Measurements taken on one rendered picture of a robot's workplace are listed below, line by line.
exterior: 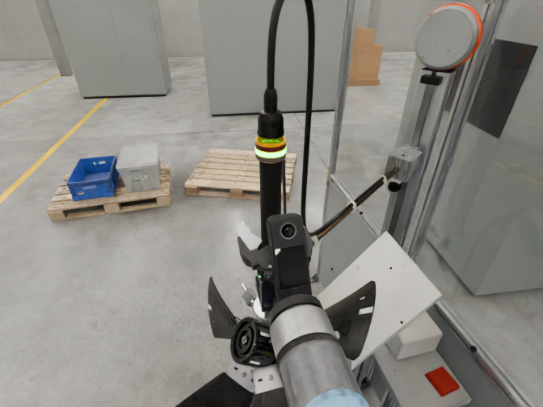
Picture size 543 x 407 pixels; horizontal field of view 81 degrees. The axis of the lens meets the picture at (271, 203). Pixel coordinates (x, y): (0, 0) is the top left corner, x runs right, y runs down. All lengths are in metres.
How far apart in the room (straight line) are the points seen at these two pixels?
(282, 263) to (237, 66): 5.71
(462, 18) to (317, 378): 0.90
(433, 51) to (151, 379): 2.19
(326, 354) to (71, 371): 2.30
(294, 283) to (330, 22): 5.92
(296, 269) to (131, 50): 7.51
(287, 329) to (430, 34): 0.87
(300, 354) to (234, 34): 5.77
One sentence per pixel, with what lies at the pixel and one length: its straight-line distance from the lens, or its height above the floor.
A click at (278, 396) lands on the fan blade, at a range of 0.88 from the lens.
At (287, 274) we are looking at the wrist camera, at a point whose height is 1.68.
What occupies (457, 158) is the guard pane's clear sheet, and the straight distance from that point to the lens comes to 1.21.
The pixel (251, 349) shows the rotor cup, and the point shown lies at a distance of 0.88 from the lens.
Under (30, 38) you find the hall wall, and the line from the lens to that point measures 14.14.
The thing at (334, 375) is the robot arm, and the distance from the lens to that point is 0.36.
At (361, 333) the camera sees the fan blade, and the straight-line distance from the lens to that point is 0.70.
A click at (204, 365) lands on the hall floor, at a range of 2.32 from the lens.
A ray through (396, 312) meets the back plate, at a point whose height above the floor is 1.27.
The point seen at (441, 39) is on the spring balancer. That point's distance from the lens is 1.04.
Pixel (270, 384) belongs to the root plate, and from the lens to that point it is 0.90.
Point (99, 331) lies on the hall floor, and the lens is 2.69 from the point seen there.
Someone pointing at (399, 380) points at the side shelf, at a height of 0.86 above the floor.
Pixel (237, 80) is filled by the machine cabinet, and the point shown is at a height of 0.65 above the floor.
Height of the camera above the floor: 1.99
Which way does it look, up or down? 34 degrees down
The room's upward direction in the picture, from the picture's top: straight up
